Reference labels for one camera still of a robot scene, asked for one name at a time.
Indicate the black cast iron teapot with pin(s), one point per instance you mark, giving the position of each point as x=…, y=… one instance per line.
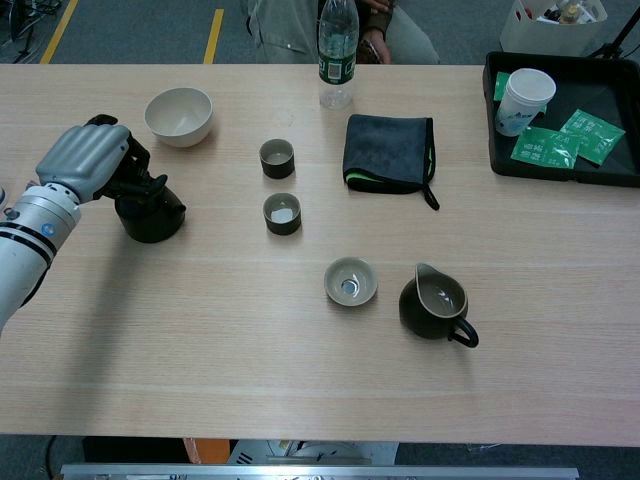
x=150, y=225

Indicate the clear plastic water bottle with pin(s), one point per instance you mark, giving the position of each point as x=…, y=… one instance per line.
x=338, y=55

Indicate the white paper cup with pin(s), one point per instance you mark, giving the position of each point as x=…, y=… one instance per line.
x=525, y=100

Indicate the black metal stand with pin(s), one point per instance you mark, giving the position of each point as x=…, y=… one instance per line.
x=22, y=25

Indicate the white storage box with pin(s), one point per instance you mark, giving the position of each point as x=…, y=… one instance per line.
x=540, y=35

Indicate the grey folded microfiber cloth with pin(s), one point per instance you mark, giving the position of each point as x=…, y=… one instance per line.
x=387, y=150

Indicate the dark ceramic pitcher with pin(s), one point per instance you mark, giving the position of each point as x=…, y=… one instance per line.
x=430, y=310

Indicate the black plastic tray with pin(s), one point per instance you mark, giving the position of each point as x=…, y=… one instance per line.
x=600, y=100

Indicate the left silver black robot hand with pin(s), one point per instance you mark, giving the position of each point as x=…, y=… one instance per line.
x=80, y=157

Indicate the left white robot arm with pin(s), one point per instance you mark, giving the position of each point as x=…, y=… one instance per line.
x=25, y=250

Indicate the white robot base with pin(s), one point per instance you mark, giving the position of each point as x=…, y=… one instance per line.
x=310, y=452

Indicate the orange object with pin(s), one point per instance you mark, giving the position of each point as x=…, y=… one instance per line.
x=200, y=450

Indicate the beige bowl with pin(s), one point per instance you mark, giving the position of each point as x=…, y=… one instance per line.
x=177, y=115

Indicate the black tripod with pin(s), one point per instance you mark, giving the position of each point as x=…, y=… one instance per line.
x=612, y=47

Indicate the dark cylindrical teacup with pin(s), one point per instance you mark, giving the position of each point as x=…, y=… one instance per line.
x=276, y=160
x=282, y=215

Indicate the green tea packet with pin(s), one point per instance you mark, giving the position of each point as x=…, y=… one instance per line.
x=501, y=87
x=542, y=148
x=597, y=135

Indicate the seated person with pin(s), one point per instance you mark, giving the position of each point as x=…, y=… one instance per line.
x=290, y=30

